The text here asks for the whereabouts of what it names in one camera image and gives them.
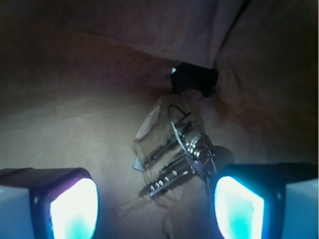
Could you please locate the brown paper bag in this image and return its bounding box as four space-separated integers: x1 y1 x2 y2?
0 0 319 239

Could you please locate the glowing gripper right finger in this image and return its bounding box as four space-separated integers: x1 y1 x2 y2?
211 163 319 239

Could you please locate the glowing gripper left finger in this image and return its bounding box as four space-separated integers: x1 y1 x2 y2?
0 168 99 239

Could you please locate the silver key bunch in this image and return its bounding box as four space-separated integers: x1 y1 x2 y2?
139 104 217 198

